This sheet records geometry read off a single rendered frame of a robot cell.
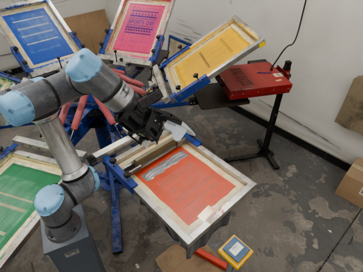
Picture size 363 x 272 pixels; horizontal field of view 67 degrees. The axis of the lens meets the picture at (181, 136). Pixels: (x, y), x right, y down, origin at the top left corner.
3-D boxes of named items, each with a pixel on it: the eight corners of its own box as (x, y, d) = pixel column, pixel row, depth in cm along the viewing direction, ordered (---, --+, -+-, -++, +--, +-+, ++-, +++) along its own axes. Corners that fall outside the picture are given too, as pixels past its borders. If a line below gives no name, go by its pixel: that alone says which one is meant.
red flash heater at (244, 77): (269, 70, 279) (272, 59, 271) (293, 94, 245) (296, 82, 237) (212, 76, 269) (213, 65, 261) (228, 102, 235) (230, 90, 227)
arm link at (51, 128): (65, 202, 122) (-2, 88, 96) (93, 182, 131) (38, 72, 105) (78, 211, 114) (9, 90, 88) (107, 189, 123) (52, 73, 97)
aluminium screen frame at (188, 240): (255, 187, 170) (257, 183, 168) (188, 248, 140) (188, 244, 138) (172, 129, 214) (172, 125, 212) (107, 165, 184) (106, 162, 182)
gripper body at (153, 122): (141, 146, 75) (108, 121, 68) (150, 122, 80) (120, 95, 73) (161, 142, 71) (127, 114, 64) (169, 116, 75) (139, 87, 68)
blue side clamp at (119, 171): (139, 190, 170) (138, 183, 166) (132, 195, 168) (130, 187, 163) (113, 164, 187) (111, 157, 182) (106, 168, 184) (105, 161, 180)
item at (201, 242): (230, 223, 200) (238, 185, 172) (185, 265, 177) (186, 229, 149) (227, 220, 201) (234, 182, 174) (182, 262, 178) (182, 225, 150)
